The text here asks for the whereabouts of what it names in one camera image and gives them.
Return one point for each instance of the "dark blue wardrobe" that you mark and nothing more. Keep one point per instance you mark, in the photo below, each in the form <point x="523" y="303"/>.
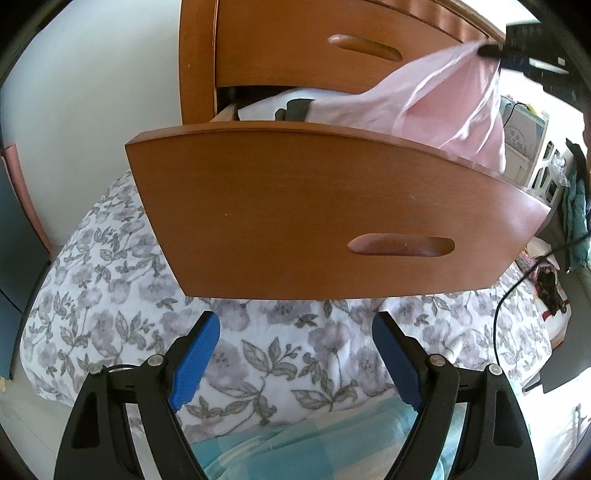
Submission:
<point x="18" y="258"/>

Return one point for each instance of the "teal clothing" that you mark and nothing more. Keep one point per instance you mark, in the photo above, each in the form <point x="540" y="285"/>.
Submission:
<point x="577" y="217"/>

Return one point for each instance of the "wooden nightstand frame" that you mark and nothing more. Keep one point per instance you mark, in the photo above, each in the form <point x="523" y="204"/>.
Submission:
<point x="196" y="60"/>

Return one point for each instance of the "pink wooden board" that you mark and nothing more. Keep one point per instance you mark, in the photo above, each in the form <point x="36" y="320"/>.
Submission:
<point x="21" y="184"/>

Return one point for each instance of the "pink underwear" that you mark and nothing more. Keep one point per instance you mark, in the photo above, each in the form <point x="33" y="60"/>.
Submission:
<point x="438" y="106"/>

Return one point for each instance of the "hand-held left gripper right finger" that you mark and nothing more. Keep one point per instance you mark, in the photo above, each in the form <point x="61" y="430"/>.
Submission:
<point x="397" y="360"/>

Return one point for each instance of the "black lace underwear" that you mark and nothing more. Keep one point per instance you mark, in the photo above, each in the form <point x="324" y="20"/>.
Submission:
<point x="298" y="110"/>

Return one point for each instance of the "light blue checked blanket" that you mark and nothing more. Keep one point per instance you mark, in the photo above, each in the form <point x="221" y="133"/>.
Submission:
<point x="286" y="447"/>

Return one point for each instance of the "black and red item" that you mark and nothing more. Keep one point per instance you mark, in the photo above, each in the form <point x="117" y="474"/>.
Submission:
<point x="548" y="286"/>

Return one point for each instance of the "colourful patterned pouch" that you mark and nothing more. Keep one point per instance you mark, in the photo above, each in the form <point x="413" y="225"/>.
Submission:
<point x="526" y="261"/>

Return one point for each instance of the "thick white cloth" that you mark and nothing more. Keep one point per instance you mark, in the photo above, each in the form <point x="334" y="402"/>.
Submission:
<point x="263" y="108"/>

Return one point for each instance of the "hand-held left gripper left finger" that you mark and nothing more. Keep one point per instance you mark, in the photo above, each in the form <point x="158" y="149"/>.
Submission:
<point x="196" y="360"/>

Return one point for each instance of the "floral blanket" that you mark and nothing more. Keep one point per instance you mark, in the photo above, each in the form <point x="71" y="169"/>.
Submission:
<point x="115" y="277"/>

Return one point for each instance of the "white plastic basket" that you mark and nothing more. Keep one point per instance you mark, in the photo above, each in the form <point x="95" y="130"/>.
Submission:
<point x="542" y="177"/>

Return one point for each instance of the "dark grey board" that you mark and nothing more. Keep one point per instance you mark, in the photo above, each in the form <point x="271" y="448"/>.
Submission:
<point x="568" y="369"/>

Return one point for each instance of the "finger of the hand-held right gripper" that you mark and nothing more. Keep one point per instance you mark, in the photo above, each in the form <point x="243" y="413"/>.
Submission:
<point x="535" y="64"/>
<point x="521" y="39"/>

